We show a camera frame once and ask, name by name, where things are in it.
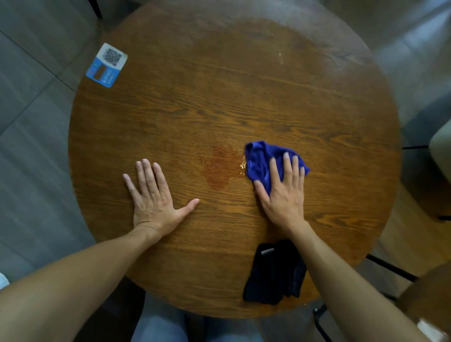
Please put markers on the person's left hand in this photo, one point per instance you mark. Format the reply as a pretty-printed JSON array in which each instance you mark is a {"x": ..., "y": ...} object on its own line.
[{"x": 153, "y": 208}]

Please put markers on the person's right hand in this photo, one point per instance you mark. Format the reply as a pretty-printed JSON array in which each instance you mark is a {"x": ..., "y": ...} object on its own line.
[{"x": 284, "y": 204}]

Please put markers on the person's left middle finger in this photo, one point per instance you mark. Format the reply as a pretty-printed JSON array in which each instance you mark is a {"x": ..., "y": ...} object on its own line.
[{"x": 149, "y": 176}]

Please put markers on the person's left little finger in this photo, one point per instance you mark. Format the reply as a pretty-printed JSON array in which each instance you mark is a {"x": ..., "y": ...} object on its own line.
[{"x": 131, "y": 186}]

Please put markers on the person's right middle finger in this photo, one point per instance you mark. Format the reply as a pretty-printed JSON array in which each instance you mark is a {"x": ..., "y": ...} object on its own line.
[{"x": 287, "y": 169}]

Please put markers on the person's right thumb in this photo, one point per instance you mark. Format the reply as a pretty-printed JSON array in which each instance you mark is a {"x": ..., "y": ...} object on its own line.
[{"x": 262, "y": 193}]

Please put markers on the person's right little finger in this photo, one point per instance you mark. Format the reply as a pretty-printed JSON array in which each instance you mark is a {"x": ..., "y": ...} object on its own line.
[{"x": 301, "y": 178}]

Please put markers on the person's left thumb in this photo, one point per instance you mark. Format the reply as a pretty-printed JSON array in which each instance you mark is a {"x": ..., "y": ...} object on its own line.
[{"x": 186, "y": 208}]

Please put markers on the blue cleaning cloth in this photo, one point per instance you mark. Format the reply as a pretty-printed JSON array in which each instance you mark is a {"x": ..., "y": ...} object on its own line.
[{"x": 262, "y": 162}]

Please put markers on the person's right forearm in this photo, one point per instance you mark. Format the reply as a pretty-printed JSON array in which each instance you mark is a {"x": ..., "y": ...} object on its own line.
[{"x": 347, "y": 285}]

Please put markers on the person's left forearm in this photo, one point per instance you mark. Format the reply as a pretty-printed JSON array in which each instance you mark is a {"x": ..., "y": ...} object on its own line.
[{"x": 67, "y": 285}]

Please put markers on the brown liquid spill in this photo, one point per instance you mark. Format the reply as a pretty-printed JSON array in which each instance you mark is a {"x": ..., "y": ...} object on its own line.
[{"x": 222, "y": 169}]

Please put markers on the black folded cloth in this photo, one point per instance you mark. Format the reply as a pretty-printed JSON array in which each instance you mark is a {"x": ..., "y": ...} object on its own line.
[{"x": 274, "y": 273}]

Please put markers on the round wooden table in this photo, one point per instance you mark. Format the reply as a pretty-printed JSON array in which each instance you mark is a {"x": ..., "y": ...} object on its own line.
[{"x": 225, "y": 116}]

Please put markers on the person's legs in jeans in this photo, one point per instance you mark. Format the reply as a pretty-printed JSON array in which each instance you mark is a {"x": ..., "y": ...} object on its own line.
[{"x": 190, "y": 326}]

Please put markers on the blue and white code sticker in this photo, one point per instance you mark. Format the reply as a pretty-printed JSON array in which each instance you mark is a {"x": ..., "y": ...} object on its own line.
[{"x": 106, "y": 64}]

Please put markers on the black metal chair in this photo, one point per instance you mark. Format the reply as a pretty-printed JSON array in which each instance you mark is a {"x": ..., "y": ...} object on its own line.
[{"x": 356, "y": 292}]

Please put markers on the beige cushioned chair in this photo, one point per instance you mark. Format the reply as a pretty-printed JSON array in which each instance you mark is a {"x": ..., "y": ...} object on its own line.
[{"x": 438, "y": 148}]

